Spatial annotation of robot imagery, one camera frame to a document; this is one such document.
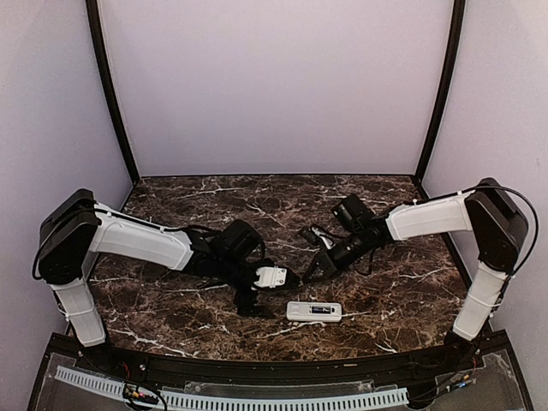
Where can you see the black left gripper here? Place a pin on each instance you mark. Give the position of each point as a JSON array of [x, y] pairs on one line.
[[243, 300]]

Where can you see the black front frame rail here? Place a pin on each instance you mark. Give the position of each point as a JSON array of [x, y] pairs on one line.
[[415, 367]]

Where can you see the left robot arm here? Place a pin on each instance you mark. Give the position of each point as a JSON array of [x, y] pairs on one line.
[[81, 225]]

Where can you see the black corner frame post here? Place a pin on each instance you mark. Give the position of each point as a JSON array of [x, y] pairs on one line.
[[107, 83], [450, 56]]

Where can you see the black right corner frame post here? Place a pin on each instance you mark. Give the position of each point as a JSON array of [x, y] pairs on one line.
[[450, 56]]

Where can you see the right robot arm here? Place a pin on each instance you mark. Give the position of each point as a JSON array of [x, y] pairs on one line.
[[487, 210]]

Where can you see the clear acrylic plate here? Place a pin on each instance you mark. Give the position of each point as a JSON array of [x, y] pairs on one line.
[[270, 391]]

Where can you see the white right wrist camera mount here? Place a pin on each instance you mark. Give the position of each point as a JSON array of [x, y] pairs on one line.
[[316, 236]]

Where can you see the black left corner frame post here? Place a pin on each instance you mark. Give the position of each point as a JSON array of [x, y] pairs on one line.
[[107, 83]]

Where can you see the purple blue AAA battery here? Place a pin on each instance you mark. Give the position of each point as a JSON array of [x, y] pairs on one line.
[[322, 310]]

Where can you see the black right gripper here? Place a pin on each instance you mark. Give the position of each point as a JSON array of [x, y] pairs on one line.
[[327, 264]]

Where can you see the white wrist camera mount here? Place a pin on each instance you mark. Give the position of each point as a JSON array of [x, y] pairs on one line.
[[316, 236], [275, 277]]

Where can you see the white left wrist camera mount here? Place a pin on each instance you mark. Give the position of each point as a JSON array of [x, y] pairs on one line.
[[275, 277]]

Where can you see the white remote control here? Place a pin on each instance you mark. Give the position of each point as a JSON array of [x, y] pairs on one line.
[[300, 311]]

